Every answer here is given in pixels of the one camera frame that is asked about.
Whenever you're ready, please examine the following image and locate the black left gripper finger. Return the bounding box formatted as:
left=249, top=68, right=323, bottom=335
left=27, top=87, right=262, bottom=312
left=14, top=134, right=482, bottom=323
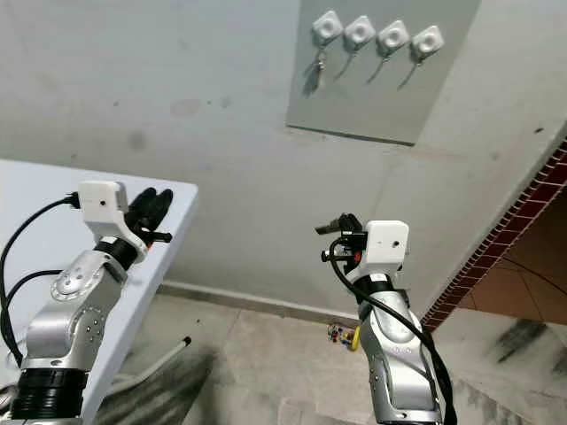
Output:
left=129, top=188, right=159, bottom=224
left=149, top=189, right=175, bottom=229

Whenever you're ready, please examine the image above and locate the small yellow floor object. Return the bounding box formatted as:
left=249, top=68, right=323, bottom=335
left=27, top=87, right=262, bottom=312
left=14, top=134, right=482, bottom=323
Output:
left=326, top=322, right=362, bottom=352

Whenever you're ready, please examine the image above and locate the white plastic folding table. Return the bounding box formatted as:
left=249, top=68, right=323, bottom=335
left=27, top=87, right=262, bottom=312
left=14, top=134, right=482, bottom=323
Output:
left=0, top=158, right=199, bottom=419

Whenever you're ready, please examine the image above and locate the white table leg black foot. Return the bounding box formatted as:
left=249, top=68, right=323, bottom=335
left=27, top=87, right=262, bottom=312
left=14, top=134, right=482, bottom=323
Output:
left=120, top=335, right=194, bottom=392

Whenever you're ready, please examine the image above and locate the red mosaic tile edging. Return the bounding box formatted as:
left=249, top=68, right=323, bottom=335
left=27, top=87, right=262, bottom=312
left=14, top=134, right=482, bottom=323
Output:
left=420, top=140, right=567, bottom=334

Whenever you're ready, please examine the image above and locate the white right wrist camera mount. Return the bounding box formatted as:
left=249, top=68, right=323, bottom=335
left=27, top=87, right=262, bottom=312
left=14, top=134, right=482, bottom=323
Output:
left=362, top=219, right=411, bottom=267

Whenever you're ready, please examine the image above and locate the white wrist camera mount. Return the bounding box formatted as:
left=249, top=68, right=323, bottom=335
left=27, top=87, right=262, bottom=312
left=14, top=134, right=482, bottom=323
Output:
left=77, top=181, right=144, bottom=255
left=362, top=219, right=411, bottom=267

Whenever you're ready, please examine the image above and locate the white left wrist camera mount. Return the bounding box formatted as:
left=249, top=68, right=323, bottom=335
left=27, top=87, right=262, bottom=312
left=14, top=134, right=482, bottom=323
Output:
left=77, top=181, right=144, bottom=255

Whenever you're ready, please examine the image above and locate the grey wall board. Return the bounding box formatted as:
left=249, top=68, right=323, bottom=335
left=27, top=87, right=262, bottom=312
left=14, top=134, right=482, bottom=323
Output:
left=284, top=0, right=483, bottom=146

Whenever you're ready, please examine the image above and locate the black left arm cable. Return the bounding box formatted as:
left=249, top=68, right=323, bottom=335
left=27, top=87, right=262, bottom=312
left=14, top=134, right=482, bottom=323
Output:
left=0, top=196, right=86, bottom=366

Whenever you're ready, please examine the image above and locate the silver key bunch with ring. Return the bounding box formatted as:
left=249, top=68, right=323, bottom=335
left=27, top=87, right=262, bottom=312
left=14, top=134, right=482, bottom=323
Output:
left=303, top=50, right=330, bottom=95

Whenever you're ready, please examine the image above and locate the white square wall hook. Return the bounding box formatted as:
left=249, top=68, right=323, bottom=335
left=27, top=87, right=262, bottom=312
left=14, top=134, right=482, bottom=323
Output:
left=409, top=24, right=446, bottom=68
left=343, top=14, right=377, bottom=58
left=311, top=10, right=345, bottom=52
left=376, top=19, right=412, bottom=63

